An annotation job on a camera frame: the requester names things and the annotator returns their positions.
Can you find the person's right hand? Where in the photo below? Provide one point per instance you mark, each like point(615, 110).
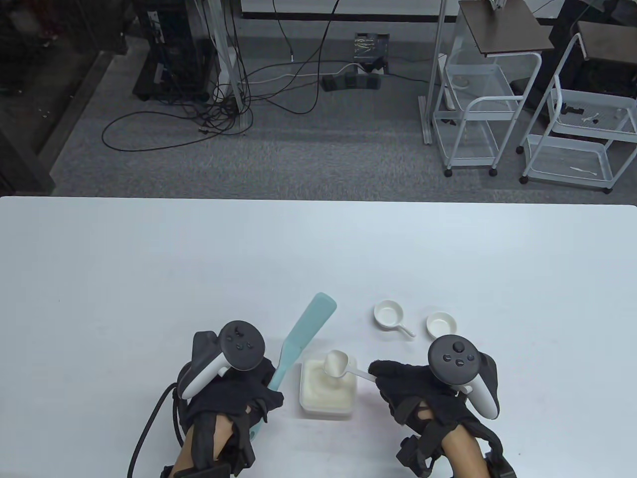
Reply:
point(413, 388)

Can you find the white round measuring scoop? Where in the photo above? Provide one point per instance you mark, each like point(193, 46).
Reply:
point(388, 313)
point(442, 322)

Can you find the person's left forearm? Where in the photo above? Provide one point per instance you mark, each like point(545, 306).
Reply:
point(225, 429)

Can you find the black glove sensor box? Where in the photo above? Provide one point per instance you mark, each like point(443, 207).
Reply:
point(244, 443)
point(413, 455)

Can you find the thin white stick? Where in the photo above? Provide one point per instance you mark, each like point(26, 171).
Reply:
point(582, 170)

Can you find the person's left hand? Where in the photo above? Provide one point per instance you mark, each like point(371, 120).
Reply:
point(239, 393)

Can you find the silver aluminium frame post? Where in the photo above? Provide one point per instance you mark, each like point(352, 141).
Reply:
point(246, 122)
point(427, 124)

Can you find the black foot pedal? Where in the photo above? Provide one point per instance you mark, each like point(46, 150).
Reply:
point(348, 82)

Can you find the black floor outlet box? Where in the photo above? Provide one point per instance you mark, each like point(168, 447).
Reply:
point(371, 50)

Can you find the white desk with black edge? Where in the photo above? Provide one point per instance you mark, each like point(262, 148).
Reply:
point(378, 7)

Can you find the white coffee spoon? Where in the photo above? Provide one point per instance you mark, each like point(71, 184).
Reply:
point(336, 363)

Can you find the black equipment rack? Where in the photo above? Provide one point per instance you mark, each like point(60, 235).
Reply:
point(174, 59)

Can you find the white sugar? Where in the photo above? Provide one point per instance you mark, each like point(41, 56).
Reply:
point(313, 391)

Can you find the clear plastic sugar container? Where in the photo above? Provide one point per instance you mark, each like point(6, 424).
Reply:
point(328, 412)

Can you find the small white clip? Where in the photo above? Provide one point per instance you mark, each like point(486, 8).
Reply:
point(591, 118)

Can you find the person's right forearm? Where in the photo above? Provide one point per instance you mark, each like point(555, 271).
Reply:
point(463, 455)

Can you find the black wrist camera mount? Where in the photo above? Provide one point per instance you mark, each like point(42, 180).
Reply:
point(199, 472)
point(502, 468)

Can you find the white cart with brown top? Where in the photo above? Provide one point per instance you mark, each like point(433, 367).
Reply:
point(512, 30)
point(609, 42)

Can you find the small black gadget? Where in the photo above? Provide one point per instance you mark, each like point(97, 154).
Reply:
point(572, 109)

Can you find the mint green dessert spatula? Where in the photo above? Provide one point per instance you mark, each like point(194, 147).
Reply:
point(311, 318)

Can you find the grey white VR controller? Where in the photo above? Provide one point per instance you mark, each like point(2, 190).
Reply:
point(242, 345)
point(454, 358)

